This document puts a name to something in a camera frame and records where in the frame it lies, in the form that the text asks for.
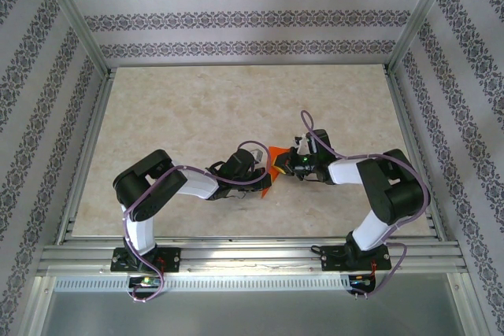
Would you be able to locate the aluminium frame post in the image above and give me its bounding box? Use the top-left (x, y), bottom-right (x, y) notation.
top-left (384, 0), bottom-right (461, 76)
top-left (33, 0), bottom-right (116, 77)

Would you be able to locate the aluminium table side rail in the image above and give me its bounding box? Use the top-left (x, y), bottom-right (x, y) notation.
top-left (384, 68), bottom-right (450, 242)
top-left (54, 68), bottom-right (117, 246)

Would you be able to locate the orange paper sheet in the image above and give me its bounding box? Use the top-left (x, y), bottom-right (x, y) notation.
top-left (259, 146), bottom-right (291, 199)

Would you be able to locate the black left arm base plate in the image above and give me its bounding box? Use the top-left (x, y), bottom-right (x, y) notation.
top-left (110, 247), bottom-right (181, 273)

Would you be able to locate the grey metal panel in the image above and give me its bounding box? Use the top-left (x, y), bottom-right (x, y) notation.
top-left (23, 272), bottom-right (480, 336)

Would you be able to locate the slotted grey cable duct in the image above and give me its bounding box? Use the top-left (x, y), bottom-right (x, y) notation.
top-left (53, 275), bottom-right (352, 293)

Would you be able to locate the aluminium mounting rail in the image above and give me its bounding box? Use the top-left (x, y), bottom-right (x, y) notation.
top-left (37, 235), bottom-right (469, 275)

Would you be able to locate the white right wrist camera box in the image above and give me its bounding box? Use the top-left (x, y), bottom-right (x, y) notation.
top-left (294, 135), bottom-right (316, 155)

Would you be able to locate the thin black right gripper cable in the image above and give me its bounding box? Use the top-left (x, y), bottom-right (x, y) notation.
top-left (298, 172), bottom-right (328, 186)

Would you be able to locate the small green circuit board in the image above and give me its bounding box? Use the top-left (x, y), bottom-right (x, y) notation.
top-left (128, 275), bottom-right (163, 288)
top-left (348, 272), bottom-right (377, 288)

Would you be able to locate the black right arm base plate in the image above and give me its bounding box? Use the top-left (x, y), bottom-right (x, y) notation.
top-left (321, 245), bottom-right (391, 273)

